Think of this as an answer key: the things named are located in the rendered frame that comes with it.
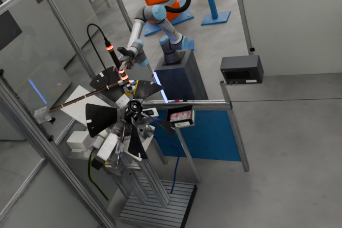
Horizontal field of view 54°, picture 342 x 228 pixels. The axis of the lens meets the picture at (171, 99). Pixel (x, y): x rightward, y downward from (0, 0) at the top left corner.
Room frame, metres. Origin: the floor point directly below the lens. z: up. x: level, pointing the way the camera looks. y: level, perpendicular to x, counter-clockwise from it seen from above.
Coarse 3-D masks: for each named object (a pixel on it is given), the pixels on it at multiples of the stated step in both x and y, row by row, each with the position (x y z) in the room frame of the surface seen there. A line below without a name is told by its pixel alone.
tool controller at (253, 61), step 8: (232, 56) 1.97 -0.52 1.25; (240, 56) 1.93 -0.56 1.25; (248, 56) 1.89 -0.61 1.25; (256, 56) 1.86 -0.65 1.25; (224, 64) 1.94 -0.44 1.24; (232, 64) 1.91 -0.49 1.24; (240, 64) 1.87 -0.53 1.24; (248, 64) 1.83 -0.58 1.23; (256, 64) 1.80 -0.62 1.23; (224, 72) 1.92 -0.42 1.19; (232, 72) 1.88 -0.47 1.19; (240, 72) 1.86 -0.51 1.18; (248, 72) 1.82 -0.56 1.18; (256, 72) 1.80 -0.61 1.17; (232, 80) 1.92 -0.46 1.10; (240, 80) 1.89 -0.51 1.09; (248, 80) 1.86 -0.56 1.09; (256, 80) 1.82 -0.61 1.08
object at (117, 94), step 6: (102, 72) 2.14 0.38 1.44; (108, 72) 2.13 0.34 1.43; (114, 72) 2.13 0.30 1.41; (96, 78) 2.12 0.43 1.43; (102, 78) 2.11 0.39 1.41; (114, 78) 2.09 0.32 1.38; (90, 84) 2.09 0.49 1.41; (96, 84) 2.09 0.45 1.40; (102, 84) 2.08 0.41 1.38; (108, 84) 2.07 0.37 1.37; (108, 90) 2.05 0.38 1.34; (114, 90) 2.04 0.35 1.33; (120, 90) 2.03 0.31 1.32; (108, 96) 2.03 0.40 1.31; (114, 96) 2.02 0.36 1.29; (120, 96) 2.00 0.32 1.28; (114, 102) 2.00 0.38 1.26
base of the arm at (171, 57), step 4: (172, 52) 2.64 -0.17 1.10; (176, 52) 2.66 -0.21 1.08; (164, 56) 2.70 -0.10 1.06; (168, 56) 2.65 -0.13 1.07; (172, 56) 2.64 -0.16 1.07; (176, 56) 2.64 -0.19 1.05; (180, 56) 2.67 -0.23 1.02; (168, 60) 2.64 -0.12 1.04; (172, 60) 2.63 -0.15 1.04; (176, 60) 2.63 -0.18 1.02
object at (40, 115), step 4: (40, 108) 2.04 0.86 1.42; (44, 108) 2.01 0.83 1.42; (48, 108) 2.04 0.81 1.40; (32, 112) 2.01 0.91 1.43; (36, 112) 2.01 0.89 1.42; (40, 112) 1.98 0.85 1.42; (44, 112) 1.97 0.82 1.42; (48, 112) 1.99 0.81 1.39; (32, 116) 1.98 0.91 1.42; (36, 116) 1.97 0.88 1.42; (40, 116) 1.97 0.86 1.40; (44, 116) 1.97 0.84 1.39; (48, 116) 1.97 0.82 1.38; (36, 120) 1.98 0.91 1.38; (40, 120) 1.97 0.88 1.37; (44, 120) 1.97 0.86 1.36
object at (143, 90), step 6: (138, 84) 2.21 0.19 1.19; (144, 84) 2.20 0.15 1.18; (150, 84) 2.18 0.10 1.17; (156, 84) 2.17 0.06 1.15; (138, 90) 2.14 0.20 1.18; (144, 90) 2.12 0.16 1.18; (150, 90) 2.10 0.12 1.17; (156, 90) 2.10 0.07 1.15; (138, 96) 2.06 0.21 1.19; (144, 96) 2.03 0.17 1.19
